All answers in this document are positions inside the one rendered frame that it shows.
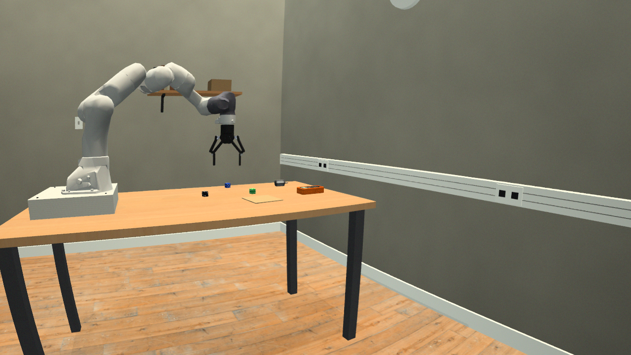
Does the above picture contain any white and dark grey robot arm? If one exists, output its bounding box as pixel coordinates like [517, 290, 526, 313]
[61, 63, 236, 195]

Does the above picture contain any tan textured mat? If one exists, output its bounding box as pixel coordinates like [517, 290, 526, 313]
[242, 195, 283, 204]

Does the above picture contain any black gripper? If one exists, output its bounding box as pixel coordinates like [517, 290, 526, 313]
[209, 125, 245, 166]

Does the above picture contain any orange digital multimeter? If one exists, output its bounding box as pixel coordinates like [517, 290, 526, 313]
[297, 185, 324, 195]

